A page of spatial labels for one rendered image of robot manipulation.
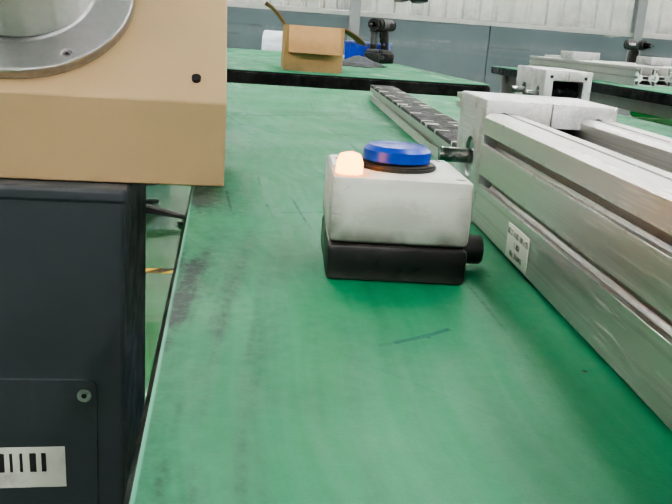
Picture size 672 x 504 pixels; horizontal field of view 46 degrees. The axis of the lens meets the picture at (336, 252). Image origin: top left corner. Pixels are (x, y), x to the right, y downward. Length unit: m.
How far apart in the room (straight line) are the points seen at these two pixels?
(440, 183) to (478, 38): 11.70
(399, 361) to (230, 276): 0.14
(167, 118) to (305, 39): 2.11
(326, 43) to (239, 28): 8.83
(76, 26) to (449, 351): 0.48
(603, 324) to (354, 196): 0.15
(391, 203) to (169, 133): 0.29
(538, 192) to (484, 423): 0.20
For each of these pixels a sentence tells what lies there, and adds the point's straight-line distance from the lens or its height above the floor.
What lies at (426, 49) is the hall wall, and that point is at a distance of 11.94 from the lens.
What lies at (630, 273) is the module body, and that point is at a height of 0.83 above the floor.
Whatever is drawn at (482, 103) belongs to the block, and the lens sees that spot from 0.62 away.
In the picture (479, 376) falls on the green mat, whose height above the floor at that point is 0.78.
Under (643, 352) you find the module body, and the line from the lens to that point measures 0.34.
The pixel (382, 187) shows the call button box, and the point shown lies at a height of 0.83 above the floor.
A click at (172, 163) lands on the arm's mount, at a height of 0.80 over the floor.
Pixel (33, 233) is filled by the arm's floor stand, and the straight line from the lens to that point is 0.70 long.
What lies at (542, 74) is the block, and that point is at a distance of 1.62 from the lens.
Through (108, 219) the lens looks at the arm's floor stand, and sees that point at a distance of 0.69.
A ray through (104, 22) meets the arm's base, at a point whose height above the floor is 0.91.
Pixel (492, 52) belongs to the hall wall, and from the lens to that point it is 12.22.
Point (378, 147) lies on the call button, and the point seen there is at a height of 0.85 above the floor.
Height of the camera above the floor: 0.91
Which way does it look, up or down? 15 degrees down
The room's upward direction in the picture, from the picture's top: 4 degrees clockwise
